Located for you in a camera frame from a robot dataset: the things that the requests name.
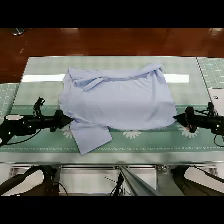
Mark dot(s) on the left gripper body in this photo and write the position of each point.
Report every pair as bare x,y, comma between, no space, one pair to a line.
59,120

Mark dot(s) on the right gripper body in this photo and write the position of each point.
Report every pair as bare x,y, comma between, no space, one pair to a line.
188,118

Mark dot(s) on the light blue shirt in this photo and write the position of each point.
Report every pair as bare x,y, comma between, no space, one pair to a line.
116,105

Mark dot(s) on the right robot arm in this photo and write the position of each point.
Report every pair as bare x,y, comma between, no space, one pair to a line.
209,122

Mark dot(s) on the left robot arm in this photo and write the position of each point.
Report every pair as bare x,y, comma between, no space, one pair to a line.
23,124

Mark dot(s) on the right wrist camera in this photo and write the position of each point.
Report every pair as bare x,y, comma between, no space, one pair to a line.
209,109

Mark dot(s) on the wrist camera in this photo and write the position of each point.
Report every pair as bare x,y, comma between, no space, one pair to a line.
209,109
38,106

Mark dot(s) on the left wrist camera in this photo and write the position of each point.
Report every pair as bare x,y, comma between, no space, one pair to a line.
38,106

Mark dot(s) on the silver frame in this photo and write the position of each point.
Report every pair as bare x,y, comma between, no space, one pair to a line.
138,184

